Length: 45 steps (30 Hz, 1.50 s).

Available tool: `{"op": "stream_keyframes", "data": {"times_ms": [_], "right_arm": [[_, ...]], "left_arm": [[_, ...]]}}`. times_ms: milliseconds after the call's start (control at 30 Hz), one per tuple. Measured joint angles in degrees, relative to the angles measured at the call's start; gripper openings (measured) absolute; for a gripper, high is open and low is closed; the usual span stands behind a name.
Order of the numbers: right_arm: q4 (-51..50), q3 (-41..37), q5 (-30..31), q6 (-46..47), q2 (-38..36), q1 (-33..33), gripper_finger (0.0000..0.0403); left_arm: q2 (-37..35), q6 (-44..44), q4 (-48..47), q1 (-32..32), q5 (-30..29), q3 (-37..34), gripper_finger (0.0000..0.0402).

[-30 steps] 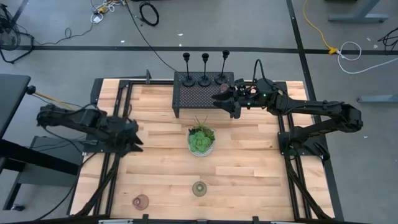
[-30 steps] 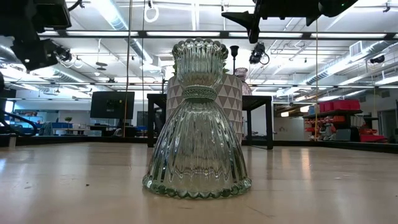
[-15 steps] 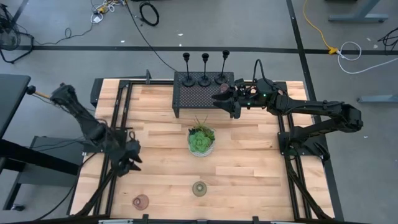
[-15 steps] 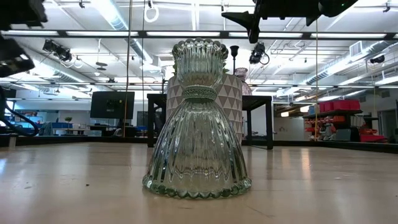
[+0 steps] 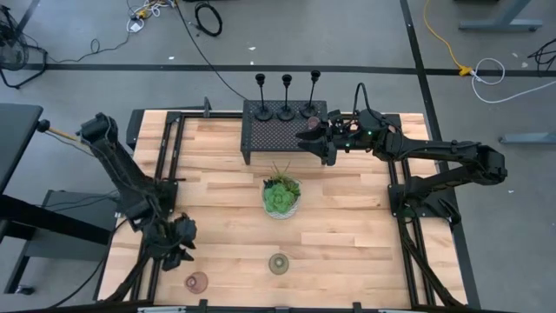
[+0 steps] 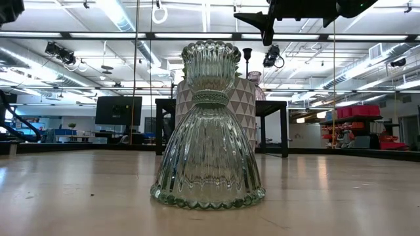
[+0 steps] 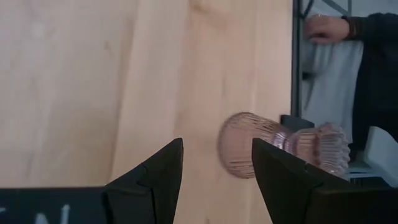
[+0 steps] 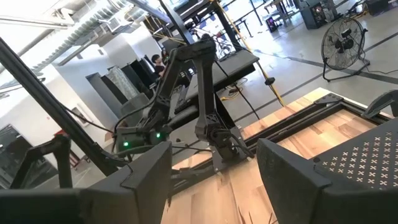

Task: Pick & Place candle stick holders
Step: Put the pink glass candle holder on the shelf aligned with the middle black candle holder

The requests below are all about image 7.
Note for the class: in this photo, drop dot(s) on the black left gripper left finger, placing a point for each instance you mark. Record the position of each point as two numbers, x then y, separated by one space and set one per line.
152 189

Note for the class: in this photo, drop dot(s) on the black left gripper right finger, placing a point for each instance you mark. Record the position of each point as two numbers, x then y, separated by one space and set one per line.
289 193

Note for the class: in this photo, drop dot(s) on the pink ribbed glass candle holder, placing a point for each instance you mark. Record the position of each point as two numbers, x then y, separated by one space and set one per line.
239 143

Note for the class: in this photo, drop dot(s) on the person's forearm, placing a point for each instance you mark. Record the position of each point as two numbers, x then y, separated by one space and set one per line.
379 26

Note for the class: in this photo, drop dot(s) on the person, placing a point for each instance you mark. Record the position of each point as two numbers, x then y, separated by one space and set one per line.
377 93

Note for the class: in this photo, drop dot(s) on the person's hand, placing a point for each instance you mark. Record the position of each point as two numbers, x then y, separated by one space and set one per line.
326 29

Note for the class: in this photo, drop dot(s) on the dark beaded wristband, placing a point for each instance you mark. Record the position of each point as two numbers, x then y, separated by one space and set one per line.
353 27

